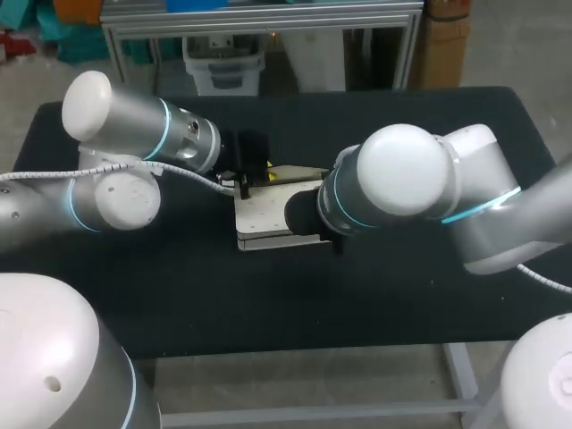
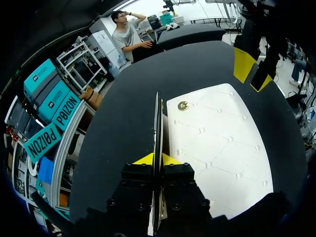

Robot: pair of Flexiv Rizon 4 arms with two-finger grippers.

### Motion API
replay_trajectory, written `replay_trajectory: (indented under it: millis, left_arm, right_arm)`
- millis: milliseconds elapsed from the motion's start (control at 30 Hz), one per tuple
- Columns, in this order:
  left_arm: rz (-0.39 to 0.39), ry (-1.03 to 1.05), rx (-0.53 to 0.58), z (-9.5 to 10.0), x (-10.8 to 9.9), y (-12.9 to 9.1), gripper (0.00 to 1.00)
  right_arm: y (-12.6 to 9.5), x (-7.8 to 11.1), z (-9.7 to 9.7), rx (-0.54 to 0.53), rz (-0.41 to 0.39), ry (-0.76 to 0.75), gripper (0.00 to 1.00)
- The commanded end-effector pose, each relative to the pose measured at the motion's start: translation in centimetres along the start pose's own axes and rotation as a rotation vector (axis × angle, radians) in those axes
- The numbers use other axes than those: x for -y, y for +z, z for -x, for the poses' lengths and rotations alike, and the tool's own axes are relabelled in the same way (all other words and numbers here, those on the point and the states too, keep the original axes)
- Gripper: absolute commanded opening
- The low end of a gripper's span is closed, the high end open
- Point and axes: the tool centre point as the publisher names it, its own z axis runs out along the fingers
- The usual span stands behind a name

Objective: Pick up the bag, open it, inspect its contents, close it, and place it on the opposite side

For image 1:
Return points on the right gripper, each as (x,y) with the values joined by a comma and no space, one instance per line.
(304,212)

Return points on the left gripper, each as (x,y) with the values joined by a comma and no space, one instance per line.
(243,149)

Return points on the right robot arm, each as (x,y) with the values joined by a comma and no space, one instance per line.
(402,174)

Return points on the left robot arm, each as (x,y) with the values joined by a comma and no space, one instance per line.
(111,120)

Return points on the white plastic storage bin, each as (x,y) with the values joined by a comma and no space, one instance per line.
(223,62)

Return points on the brown cardboard box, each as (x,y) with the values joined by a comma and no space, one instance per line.
(444,44)

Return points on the teal box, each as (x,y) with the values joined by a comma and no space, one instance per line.
(73,40)

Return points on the aluminium frame table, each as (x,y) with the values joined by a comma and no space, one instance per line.
(263,20)

